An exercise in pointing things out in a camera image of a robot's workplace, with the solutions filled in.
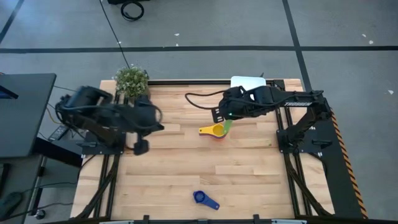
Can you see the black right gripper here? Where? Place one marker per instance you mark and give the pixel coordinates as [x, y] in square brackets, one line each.
[237, 104]

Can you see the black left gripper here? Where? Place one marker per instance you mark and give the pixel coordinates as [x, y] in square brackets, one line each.
[143, 116]

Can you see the green measuring cup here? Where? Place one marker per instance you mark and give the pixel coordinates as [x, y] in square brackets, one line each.
[228, 126]

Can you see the orange measuring cup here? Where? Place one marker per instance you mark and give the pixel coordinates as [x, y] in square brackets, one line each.
[219, 137]

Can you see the yellow measuring cup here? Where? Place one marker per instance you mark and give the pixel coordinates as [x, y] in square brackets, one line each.
[206, 130]

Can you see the dark indigo measuring cup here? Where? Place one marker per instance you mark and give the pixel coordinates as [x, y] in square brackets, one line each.
[199, 196]

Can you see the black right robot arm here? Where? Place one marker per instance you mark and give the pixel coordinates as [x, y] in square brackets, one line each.
[298, 104]

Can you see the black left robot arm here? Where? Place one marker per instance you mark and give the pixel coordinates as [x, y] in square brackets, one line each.
[93, 115]

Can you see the white plastic basket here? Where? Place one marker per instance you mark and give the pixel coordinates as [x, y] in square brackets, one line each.
[245, 81]

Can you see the green plant in ribbed pot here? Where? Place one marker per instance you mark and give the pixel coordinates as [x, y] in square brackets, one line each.
[132, 82]

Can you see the black power adapter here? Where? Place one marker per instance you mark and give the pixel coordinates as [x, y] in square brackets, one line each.
[57, 134]

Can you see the black table clamp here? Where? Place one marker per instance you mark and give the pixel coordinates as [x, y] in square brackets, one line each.
[256, 218]
[146, 218]

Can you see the black desk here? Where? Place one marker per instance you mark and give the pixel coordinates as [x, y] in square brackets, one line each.
[25, 118]

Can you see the black platform with hazard stripe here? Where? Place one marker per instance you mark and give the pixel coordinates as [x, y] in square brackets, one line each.
[339, 180]

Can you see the black caster wheel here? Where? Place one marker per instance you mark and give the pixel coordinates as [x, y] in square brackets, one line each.
[40, 214]

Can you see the black computer mouse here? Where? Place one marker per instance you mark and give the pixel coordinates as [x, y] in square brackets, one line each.
[9, 203]

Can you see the black aluminium table frame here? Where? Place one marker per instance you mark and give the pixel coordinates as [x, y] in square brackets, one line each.
[186, 82]

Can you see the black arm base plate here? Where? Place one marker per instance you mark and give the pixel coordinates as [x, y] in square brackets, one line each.
[93, 148]
[321, 144]

